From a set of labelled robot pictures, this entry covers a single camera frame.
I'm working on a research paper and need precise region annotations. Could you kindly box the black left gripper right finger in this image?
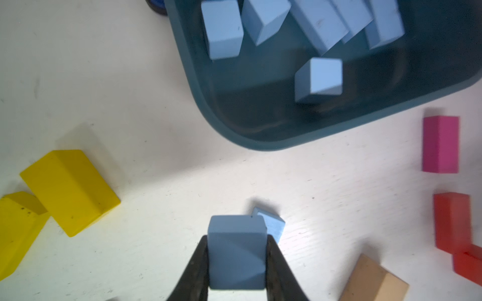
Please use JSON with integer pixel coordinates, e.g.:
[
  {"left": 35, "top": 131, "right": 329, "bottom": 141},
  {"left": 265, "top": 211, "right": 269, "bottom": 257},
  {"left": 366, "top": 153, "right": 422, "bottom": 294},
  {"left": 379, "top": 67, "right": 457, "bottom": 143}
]
[{"left": 266, "top": 235, "right": 309, "bottom": 301}]

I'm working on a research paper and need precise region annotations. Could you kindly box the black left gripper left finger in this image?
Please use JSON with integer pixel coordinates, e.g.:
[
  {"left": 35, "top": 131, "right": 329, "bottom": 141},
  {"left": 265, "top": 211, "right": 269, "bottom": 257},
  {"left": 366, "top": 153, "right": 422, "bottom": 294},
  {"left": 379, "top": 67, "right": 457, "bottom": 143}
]
[{"left": 167, "top": 235, "right": 209, "bottom": 301}]

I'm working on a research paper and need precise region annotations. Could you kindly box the blue cube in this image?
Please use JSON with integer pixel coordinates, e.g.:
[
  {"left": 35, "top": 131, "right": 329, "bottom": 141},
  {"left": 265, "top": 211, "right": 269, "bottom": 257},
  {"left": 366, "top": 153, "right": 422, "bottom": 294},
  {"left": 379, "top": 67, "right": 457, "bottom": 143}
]
[
  {"left": 241, "top": 0, "right": 291, "bottom": 46},
  {"left": 201, "top": 0, "right": 244, "bottom": 60},
  {"left": 294, "top": 58, "right": 343, "bottom": 104},
  {"left": 252, "top": 207, "right": 286, "bottom": 244},
  {"left": 207, "top": 215, "right": 267, "bottom": 290}
]

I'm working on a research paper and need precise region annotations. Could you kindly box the blue long block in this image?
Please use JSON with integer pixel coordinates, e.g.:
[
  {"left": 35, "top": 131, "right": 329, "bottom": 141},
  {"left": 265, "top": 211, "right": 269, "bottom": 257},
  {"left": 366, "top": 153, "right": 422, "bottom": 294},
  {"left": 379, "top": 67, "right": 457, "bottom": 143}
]
[
  {"left": 290, "top": 0, "right": 349, "bottom": 56},
  {"left": 365, "top": 0, "right": 405, "bottom": 50},
  {"left": 332, "top": 0, "right": 374, "bottom": 44}
]

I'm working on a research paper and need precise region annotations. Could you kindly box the tan wood block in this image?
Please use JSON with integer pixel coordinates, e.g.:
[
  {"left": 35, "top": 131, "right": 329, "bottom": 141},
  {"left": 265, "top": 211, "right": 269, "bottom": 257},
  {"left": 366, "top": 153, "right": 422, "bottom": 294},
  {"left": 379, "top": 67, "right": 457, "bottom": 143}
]
[{"left": 339, "top": 254, "right": 409, "bottom": 301}]

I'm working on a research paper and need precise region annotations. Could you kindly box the yellow block upright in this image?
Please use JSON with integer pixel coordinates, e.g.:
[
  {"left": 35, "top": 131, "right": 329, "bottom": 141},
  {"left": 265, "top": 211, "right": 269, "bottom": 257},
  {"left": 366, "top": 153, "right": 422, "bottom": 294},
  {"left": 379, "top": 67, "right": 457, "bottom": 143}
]
[{"left": 20, "top": 150, "right": 121, "bottom": 237}]

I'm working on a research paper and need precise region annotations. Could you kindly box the yellow block slanted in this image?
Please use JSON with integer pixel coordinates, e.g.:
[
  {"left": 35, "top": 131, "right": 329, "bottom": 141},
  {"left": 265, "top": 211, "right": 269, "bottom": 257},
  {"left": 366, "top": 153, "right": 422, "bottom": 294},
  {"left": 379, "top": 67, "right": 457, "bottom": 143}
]
[{"left": 1, "top": 191, "right": 50, "bottom": 280}]

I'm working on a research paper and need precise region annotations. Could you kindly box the red long block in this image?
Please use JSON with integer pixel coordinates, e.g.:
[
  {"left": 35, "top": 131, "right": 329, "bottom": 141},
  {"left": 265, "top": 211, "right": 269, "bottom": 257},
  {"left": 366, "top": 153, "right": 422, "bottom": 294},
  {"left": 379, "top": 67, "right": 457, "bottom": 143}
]
[{"left": 433, "top": 192, "right": 472, "bottom": 254}]

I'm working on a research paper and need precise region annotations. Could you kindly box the red square block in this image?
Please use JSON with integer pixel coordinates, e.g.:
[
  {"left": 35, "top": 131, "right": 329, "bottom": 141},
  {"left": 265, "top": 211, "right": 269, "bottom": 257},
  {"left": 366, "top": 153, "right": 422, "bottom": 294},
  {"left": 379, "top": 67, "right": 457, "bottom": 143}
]
[{"left": 453, "top": 245, "right": 482, "bottom": 286}]

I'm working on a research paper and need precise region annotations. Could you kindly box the teal plastic bin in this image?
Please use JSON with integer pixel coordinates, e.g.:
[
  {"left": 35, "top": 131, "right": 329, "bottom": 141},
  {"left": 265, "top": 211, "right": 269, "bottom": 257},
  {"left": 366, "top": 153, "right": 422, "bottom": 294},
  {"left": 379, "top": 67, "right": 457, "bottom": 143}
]
[{"left": 166, "top": 1, "right": 481, "bottom": 151}]

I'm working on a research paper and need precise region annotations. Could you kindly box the magenta block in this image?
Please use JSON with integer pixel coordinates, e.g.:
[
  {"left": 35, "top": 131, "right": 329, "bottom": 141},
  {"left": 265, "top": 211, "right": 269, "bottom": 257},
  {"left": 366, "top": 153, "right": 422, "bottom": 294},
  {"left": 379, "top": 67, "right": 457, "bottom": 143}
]
[{"left": 422, "top": 115, "right": 460, "bottom": 174}]

